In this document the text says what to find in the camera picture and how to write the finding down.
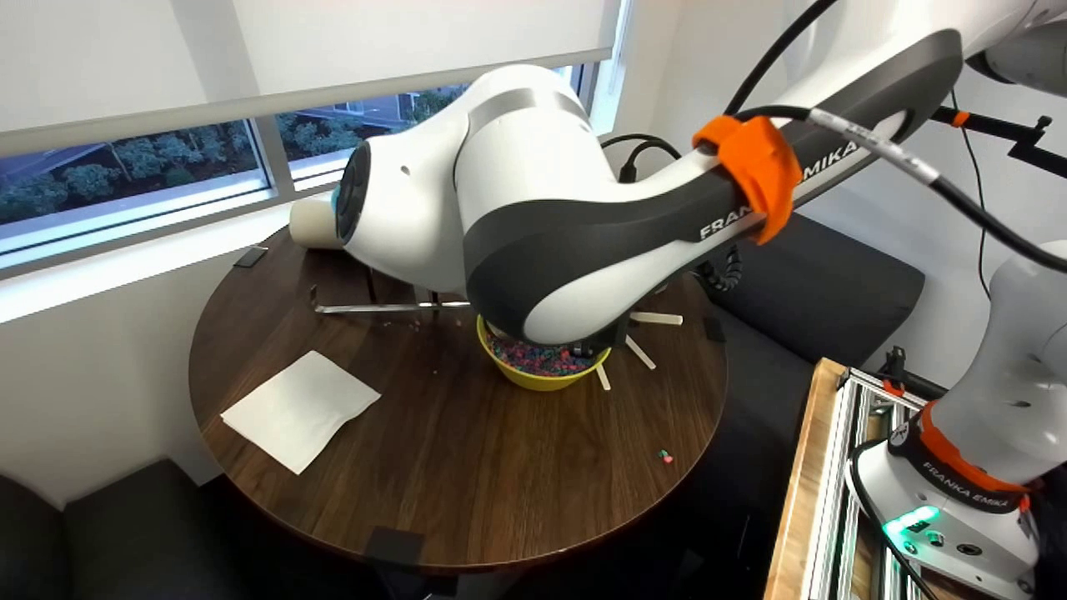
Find white square napkin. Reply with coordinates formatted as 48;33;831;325
216;347;383;480

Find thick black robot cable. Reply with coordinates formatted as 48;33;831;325
597;0;1067;277

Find black clamp knob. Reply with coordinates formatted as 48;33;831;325
876;342;909;389

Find light wooden board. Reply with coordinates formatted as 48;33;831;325
759;358;855;600

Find colourful beads in yellow bowl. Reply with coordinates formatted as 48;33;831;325
487;326;615;381

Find round dark wooden table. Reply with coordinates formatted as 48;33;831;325
183;219;734;600

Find white window blind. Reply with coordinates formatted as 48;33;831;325
0;0;626;159

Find black ottoman seat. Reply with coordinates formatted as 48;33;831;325
0;457;379;600

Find thin black wall cable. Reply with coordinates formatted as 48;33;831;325
959;121;1006;326

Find black couch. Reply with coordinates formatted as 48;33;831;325
662;211;928;600

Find yellow bowl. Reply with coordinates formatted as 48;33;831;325
474;313;617;397

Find metal ladle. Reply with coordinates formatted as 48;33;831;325
309;298;476;321

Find aluminium frame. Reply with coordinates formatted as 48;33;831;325
801;365;948;600

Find white window frame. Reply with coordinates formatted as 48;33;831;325
0;60;626;281

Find orange cable strap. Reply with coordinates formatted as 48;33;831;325
691;113;802;246

